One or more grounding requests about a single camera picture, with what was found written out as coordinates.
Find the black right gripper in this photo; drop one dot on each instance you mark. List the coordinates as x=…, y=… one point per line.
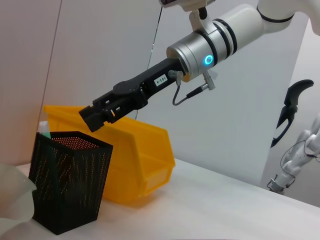
x=162, y=72

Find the white humanoid robot arm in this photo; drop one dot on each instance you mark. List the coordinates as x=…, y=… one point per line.
x=295, y=162

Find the black curved robot shell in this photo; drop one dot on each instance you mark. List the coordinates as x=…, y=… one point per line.
x=291, y=100

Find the yellow plastic bin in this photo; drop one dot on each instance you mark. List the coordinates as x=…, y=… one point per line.
x=140, y=155

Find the black mesh pen holder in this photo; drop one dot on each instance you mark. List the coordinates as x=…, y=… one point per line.
x=67, y=200

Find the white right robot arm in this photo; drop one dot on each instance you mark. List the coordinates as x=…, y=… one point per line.
x=245, y=27

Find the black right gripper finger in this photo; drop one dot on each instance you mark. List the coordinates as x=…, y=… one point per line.
x=92, y=118

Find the translucent wavy fruit plate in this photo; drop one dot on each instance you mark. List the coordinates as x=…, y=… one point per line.
x=15, y=195

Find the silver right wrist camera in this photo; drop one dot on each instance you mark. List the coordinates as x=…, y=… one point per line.
x=200, y=22

